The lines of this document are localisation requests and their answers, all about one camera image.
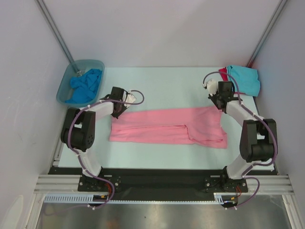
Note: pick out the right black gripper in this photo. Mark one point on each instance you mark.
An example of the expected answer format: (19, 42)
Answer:
(219, 102)

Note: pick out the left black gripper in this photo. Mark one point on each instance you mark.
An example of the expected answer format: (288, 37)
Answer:
(116, 115)

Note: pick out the pink t shirt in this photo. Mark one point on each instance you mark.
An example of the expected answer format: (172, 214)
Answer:
(180, 126)

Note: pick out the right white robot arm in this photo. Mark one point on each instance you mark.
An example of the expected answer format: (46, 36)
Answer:
(258, 142)

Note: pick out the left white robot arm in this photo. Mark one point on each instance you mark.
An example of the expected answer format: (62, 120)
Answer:
(78, 130)

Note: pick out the folded red t shirt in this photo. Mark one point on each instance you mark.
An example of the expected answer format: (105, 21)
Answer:
(226, 78)

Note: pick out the folded light blue t shirt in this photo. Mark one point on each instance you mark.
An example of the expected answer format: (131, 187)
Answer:
(246, 78)

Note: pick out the crumpled blue t shirt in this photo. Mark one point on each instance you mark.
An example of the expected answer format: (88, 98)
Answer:
(85, 87)

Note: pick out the translucent blue plastic bin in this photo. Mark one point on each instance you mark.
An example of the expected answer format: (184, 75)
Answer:
(77, 69)

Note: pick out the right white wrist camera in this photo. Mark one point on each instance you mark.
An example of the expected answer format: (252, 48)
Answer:
(211, 86)

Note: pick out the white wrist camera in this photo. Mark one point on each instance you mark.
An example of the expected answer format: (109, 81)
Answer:
(129, 98)
(211, 86)

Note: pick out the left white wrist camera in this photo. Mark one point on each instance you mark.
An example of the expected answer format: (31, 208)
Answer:
(129, 98)

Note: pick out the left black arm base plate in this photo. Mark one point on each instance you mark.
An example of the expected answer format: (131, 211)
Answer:
(89, 184)

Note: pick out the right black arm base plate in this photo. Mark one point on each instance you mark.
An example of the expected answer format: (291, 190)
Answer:
(215, 184)

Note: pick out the right aluminium corner post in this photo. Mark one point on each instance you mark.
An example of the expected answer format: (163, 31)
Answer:
(267, 31)

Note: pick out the aluminium corner post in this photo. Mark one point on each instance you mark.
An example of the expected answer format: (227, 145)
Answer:
(267, 31)
(54, 29)

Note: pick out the aluminium front rail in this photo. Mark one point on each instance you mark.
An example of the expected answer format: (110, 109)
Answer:
(273, 185)

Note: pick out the slotted cable duct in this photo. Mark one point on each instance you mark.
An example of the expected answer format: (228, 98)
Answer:
(138, 198)

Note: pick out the left aluminium corner post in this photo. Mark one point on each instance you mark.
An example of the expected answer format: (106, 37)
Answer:
(54, 29)

